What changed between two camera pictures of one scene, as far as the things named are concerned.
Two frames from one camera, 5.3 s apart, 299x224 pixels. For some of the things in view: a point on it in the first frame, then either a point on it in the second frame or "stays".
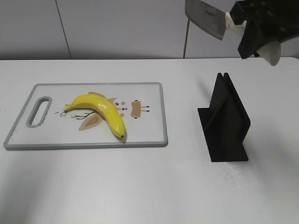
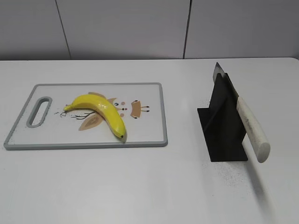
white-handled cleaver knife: x=210 y=16 -> x=252 y=130
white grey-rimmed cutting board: x=42 y=122 stays
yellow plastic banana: x=93 y=101 stays
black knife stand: x=225 y=123 stays
